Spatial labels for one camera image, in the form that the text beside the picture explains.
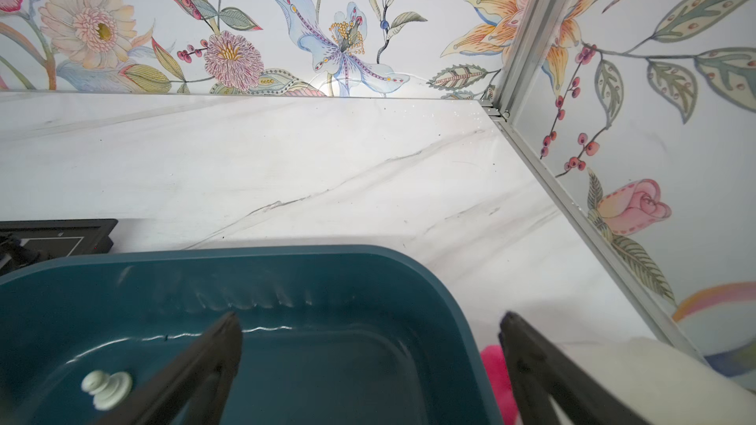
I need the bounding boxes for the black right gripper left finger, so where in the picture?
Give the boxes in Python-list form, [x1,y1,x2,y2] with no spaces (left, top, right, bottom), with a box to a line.
[96,312,243,425]

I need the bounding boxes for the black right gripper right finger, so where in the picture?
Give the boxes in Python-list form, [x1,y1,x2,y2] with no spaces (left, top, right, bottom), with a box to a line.
[499,311,646,424]

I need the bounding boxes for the white chess pawn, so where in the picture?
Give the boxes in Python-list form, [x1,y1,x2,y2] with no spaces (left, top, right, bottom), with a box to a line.
[81,370,133,411]

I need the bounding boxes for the teal plastic tray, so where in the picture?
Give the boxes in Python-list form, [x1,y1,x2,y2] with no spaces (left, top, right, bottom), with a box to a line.
[1,245,501,424]

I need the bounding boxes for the black white chessboard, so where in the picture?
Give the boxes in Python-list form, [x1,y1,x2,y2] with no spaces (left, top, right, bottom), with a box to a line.
[1,218,118,275]

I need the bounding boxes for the aluminium frame corner post right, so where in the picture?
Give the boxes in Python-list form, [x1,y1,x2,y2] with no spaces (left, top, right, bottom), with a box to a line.
[492,0,577,114]

